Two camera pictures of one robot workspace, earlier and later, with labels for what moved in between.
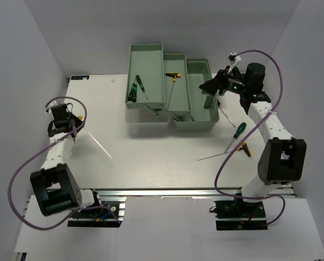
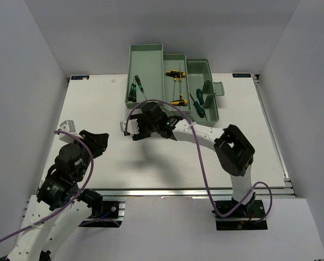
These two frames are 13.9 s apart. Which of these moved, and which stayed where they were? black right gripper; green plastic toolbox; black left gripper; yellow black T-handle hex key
Moved: black left gripper; yellow black T-handle hex key; black right gripper
Stayed: green plastic toolbox
